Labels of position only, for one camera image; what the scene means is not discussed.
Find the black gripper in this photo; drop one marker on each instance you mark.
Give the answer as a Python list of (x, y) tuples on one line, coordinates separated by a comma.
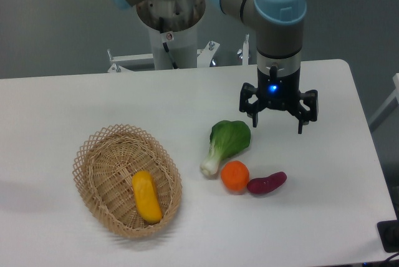
[(281, 93)]

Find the yellow mango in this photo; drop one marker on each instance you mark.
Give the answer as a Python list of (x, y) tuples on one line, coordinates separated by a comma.
[(146, 197)]

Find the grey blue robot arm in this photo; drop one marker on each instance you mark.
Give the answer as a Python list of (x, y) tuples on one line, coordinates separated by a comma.
[(279, 27)]

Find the woven wicker basket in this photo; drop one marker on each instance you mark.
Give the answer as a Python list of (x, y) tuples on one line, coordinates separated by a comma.
[(103, 171)]

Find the green bok choy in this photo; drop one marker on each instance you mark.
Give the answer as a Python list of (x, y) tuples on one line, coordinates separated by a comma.
[(227, 139)]

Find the orange fruit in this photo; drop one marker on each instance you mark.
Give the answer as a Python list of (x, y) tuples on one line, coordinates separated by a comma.
[(235, 176)]

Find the purple sweet potato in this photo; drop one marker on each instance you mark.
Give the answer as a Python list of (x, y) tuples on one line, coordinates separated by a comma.
[(264, 185)]

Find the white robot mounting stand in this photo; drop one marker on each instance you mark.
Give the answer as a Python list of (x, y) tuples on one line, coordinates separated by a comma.
[(169, 50)]

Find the black device at table edge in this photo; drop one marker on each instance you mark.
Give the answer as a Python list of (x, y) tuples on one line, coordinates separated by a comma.
[(388, 231)]

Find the white frame at right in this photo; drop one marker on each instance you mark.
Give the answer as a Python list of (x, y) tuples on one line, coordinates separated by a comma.
[(387, 107)]

